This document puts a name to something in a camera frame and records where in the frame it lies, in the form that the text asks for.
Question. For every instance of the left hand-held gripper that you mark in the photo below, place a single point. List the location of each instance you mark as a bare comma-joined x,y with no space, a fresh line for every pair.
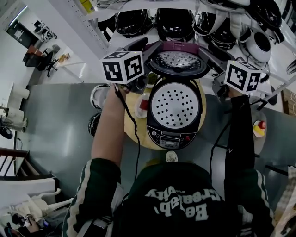
120,67

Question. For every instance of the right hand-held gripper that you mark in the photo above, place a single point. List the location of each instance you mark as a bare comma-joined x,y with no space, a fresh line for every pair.
240,76

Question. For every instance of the purple rice cooker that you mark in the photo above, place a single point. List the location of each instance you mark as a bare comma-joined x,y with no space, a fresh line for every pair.
173,108

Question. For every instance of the person's left forearm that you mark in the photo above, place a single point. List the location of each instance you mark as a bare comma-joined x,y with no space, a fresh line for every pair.
108,129

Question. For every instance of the person's right forearm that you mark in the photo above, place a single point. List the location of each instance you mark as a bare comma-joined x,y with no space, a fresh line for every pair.
240,134

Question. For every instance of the plate of green peas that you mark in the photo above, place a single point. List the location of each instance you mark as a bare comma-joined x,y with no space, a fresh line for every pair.
152,78

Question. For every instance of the plate of red meat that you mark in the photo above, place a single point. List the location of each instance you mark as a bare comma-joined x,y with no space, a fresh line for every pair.
143,105

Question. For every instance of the yellow box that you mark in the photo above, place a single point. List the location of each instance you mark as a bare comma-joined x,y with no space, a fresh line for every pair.
86,5

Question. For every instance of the red apple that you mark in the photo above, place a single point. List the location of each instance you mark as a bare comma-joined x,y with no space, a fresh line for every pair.
262,125

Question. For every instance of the yellow banana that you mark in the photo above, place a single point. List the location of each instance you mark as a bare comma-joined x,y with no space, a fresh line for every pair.
257,130

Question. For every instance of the round wooden table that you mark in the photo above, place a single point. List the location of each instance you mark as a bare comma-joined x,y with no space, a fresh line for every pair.
138,132

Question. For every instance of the yellow fruit plate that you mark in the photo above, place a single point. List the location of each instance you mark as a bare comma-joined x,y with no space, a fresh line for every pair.
257,133

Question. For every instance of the black white striped helmet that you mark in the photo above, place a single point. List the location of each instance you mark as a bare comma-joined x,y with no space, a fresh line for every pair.
93,125

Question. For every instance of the black office chair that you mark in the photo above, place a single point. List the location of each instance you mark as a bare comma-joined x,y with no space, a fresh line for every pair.
46,61

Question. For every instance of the person's right white shoe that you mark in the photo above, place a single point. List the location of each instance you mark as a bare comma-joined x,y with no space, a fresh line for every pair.
171,157

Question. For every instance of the white paper roll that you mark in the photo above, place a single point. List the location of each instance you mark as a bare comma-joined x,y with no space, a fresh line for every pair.
22,92
14,115

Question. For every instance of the plaid cloth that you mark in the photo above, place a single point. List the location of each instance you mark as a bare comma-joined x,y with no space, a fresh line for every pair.
291,182

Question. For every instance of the person's green jersey torso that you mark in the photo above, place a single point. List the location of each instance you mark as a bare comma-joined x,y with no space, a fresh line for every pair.
175,203

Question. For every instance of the wooden stair railing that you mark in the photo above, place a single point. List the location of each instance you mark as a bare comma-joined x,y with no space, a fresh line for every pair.
11,159

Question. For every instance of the white mannequin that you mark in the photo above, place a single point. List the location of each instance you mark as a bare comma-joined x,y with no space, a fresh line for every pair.
51,203

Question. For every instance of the white cabinet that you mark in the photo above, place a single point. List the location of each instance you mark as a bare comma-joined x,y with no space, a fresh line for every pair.
25,188

